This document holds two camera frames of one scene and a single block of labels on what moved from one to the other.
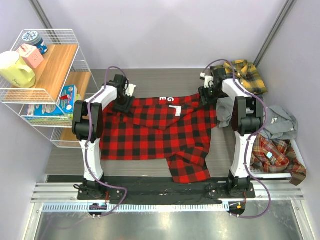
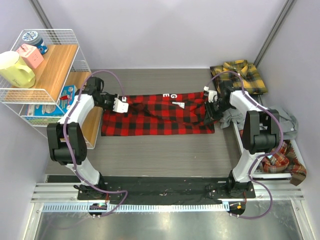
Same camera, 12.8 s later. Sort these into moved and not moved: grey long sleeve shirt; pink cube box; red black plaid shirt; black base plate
Moved: red black plaid shirt
Not moved: black base plate; pink cube box; grey long sleeve shirt
